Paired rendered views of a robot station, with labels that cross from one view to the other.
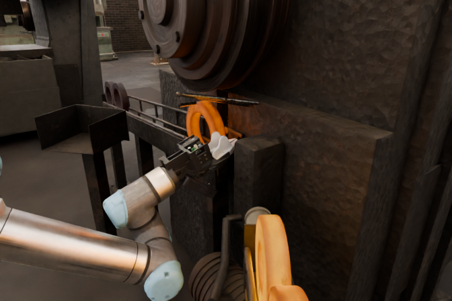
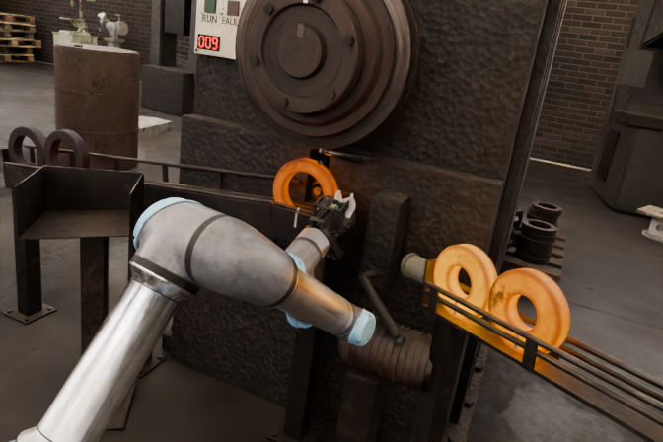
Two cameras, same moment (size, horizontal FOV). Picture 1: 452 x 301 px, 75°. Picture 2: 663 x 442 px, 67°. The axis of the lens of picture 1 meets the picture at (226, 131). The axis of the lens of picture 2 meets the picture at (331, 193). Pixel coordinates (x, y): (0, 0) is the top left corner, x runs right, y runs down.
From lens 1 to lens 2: 77 cm
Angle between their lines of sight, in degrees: 31
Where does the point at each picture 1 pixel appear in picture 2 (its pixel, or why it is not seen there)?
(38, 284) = not seen: outside the picture
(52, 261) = (317, 305)
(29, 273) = not seen: outside the picture
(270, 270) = (486, 271)
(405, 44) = (513, 117)
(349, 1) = (470, 79)
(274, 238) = (479, 254)
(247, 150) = (392, 203)
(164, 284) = (368, 326)
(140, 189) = (309, 249)
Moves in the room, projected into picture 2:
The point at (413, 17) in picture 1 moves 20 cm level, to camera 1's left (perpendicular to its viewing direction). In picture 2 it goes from (519, 100) to (459, 95)
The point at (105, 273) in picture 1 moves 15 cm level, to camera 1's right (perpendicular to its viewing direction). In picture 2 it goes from (336, 318) to (399, 305)
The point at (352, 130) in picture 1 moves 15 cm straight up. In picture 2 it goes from (479, 181) to (493, 119)
